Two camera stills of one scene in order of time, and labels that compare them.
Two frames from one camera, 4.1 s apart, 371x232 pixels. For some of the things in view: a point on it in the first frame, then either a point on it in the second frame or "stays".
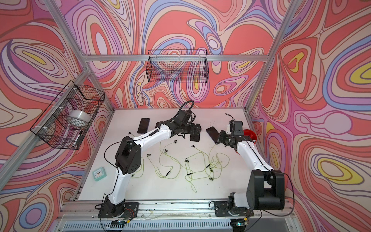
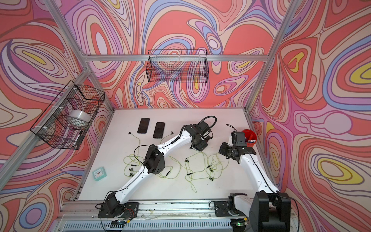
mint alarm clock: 99,173 stays
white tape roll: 80,115 stays
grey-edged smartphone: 144,125 stays
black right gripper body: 224,137 → 227,150
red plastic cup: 249,132 stays
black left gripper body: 189,129 → 201,144
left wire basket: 66,123 stays
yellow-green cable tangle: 210,151 → 199,166
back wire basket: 180,65 stays
